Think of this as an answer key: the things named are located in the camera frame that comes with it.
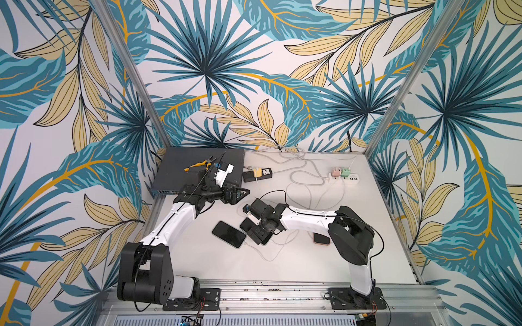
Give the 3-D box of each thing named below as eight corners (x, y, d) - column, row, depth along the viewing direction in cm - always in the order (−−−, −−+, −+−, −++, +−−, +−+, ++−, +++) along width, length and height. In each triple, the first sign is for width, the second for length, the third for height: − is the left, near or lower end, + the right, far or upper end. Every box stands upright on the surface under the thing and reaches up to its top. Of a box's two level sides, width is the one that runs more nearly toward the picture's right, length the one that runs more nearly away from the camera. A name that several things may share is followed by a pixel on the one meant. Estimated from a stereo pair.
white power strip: (329, 184, 109) (331, 180, 106) (327, 177, 112) (329, 173, 109) (358, 184, 109) (361, 180, 106) (355, 177, 112) (358, 173, 109)
